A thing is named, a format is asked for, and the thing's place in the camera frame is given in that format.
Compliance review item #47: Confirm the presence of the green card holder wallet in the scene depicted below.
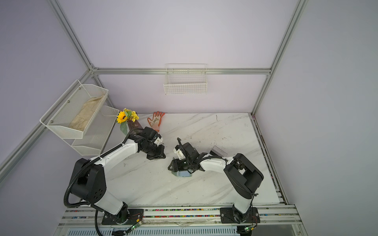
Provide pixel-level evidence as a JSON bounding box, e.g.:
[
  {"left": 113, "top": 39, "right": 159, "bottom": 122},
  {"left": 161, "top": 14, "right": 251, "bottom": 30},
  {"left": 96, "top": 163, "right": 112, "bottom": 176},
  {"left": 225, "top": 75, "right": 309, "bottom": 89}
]
[{"left": 171, "top": 170, "right": 192, "bottom": 178}]

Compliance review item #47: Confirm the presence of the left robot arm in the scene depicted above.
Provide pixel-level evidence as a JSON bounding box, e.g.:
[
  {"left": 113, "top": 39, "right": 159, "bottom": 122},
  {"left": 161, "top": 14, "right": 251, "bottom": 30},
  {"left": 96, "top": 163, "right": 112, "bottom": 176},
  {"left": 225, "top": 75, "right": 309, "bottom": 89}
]
[{"left": 63, "top": 127, "right": 166, "bottom": 224}]

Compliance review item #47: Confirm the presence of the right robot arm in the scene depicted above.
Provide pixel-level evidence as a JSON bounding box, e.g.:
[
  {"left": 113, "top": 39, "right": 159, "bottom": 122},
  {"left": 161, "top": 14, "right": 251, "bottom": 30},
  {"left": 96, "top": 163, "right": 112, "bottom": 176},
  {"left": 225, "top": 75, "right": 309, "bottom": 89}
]
[{"left": 168, "top": 143, "right": 264, "bottom": 224}]

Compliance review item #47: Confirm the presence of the clear acrylic card box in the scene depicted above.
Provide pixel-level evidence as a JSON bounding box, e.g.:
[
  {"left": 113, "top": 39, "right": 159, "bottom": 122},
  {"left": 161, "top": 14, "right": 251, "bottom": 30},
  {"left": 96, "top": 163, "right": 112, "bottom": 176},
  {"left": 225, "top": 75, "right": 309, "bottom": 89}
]
[{"left": 210, "top": 146, "right": 228, "bottom": 158}]

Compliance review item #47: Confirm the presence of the orange work glove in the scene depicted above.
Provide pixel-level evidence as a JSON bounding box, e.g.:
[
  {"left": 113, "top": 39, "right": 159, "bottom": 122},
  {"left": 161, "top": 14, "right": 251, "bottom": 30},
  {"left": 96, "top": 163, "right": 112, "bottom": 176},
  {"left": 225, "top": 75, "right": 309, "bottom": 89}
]
[{"left": 147, "top": 111, "right": 165, "bottom": 132}]

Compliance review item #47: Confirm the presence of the dark glass vase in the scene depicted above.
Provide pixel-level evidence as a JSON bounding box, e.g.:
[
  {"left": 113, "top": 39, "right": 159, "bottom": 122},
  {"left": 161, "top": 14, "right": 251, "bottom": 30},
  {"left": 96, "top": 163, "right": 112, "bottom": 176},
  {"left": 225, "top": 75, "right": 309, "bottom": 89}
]
[{"left": 128, "top": 120, "right": 144, "bottom": 134}]

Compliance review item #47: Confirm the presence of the yellow sunflower bouquet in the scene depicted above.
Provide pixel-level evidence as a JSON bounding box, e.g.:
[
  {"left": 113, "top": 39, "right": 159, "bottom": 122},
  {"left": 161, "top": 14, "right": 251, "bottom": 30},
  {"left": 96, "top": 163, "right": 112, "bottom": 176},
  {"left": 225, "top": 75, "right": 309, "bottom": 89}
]
[{"left": 116, "top": 109, "right": 139, "bottom": 124}]

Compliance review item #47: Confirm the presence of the white mesh lower shelf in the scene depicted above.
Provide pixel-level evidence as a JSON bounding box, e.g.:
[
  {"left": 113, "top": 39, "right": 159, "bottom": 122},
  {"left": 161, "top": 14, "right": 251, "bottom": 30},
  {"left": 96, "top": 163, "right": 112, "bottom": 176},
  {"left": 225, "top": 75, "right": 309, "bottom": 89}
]
[{"left": 70, "top": 105, "right": 119, "bottom": 156}]

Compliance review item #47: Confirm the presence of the white mesh shelf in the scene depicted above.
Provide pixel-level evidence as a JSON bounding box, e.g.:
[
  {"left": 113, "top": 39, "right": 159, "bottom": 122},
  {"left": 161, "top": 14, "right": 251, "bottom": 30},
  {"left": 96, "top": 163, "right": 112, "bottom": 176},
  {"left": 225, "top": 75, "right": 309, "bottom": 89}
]
[
  {"left": 70, "top": 105, "right": 119, "bottom": 156},
  {"left": 40, "top": 80, "right": 108, "bottom": 139}
]

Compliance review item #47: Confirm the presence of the beige cloth in shelf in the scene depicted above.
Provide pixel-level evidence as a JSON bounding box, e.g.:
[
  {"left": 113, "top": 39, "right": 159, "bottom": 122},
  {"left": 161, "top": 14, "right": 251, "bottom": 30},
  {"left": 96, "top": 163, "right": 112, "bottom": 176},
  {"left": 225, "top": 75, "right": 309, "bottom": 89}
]
[{"left": 69, "top": 95, "right": 104, "bottom": 131}]

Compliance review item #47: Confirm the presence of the white mesh upper shelf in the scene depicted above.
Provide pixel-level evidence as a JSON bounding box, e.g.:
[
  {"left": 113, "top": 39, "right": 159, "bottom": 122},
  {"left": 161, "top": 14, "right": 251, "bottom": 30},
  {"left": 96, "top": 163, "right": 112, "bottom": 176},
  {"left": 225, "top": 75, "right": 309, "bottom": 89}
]
[{"left": 40, "top": 80, "right": 108, "bottom": 139}]

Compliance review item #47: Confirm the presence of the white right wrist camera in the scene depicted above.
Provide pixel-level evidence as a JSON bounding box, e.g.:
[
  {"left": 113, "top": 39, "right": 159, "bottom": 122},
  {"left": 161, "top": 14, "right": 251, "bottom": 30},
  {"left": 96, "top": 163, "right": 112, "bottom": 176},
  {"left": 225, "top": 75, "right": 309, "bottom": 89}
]
[{"left": 173, "top": 147, "right": 186, "bottom": 160}]

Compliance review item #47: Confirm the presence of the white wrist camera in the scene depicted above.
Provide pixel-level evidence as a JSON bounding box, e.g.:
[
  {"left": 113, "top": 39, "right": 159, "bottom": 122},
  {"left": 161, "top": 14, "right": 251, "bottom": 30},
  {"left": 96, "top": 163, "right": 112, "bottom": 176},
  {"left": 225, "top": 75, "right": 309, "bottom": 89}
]
[
  {"left": 154, "top": 135, "right": 163, "bottom": 146},
  {"left": 173, "top": 147, "right": 186, "bottom": 160}
]

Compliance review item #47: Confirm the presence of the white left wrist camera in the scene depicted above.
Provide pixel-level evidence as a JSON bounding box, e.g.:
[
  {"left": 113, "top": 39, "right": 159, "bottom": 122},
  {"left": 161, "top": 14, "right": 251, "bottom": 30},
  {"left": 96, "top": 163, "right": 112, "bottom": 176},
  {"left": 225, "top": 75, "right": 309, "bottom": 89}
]
[{"left": 154, "top": 135, "right": 163, "bottom": 146}]

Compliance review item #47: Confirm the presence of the black corrugated cable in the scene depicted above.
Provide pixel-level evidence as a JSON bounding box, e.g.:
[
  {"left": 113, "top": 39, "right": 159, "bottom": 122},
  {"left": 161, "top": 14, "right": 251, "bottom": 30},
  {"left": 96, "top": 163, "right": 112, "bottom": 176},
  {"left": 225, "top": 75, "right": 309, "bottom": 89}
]
[{"left": 63, "top": 128, "right": 142, "bottom": 236}]

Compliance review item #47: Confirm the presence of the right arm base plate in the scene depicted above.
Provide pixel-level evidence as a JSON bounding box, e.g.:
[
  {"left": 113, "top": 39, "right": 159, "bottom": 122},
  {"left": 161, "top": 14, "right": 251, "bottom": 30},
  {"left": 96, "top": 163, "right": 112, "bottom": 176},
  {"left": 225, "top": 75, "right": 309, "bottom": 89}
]
[{"left": 220, "top": 207, "right": 260, "bottom": 224}]

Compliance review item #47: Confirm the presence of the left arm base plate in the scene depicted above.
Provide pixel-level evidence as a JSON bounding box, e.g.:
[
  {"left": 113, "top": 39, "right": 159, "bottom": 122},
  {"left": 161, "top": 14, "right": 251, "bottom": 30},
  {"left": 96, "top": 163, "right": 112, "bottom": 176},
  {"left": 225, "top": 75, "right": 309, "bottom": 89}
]
[{"left": 101, "top": 208, "right": 144, "bottom": 225}]

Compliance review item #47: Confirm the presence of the white wire wall basket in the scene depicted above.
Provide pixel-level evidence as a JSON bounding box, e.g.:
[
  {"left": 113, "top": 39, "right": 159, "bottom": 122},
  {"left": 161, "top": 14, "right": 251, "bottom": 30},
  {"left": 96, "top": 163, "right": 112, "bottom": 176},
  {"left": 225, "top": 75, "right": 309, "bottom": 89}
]
[{"left": 163, "top": 64, "right": 208, "bottom": 95}]

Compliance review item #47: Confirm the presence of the aluminium front rail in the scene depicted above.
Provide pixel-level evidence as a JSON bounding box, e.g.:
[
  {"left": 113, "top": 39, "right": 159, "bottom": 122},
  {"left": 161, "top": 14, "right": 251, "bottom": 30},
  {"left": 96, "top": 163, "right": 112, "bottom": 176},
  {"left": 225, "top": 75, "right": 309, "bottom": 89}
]
[{"left": 58, "top": 205, "right": 303, "bottom": 228}]

